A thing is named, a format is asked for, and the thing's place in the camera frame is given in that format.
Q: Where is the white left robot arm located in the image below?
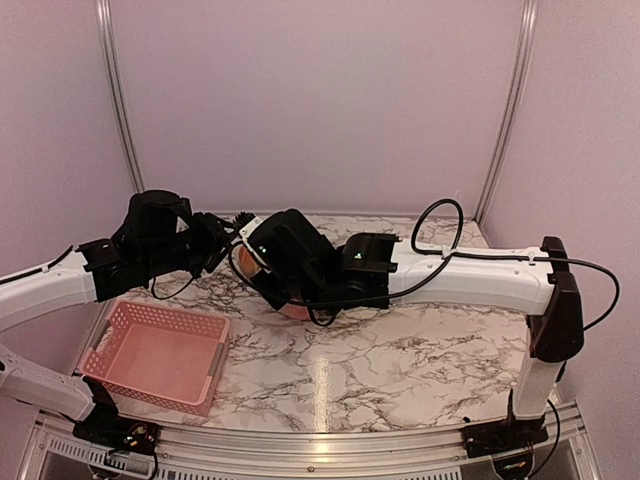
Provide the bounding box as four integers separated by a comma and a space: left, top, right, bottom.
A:
1, 190, 238, 445

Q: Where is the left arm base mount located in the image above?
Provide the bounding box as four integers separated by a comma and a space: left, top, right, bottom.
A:
72, 416, 159, 455

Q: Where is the clear zip top bag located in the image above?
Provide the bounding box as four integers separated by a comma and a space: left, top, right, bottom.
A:
230, 243, 337, 327

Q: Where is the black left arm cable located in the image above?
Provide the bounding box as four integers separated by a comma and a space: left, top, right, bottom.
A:
149, 272, 199, 301

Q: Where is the pink perforated plastic basket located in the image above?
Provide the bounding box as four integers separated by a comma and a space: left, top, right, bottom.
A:
78, 300, 230, 416

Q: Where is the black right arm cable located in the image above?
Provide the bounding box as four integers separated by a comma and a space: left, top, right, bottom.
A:
227, 198, 621, 334

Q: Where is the aluminium frame post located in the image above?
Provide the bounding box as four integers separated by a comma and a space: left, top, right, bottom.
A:
473, 0, 540, 225
95, 0, 146, 194

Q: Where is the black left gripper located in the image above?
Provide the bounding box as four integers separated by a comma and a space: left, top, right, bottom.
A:
141, 210, 240, 279

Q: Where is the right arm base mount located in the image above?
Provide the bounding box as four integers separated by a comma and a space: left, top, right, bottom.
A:
461, 420, 549, 458

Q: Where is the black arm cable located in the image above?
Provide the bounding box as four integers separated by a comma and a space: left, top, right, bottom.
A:
149, 272, 199, 301
227, 198, 621, 334

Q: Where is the right aluminium frame post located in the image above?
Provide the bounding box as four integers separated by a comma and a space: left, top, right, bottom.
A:
473, 0, 540, 225

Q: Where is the left aluminium frame post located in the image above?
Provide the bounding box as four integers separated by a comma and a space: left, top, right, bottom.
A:
95, 0, 146, 194

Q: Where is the front aluminium rail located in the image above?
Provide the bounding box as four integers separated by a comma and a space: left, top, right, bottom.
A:
19, 409, 601, 480

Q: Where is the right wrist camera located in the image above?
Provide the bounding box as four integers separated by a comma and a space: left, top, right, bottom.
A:
233, 212, 262, 240

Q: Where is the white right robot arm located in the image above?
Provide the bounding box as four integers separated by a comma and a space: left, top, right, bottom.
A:
240, 209, 584, 448

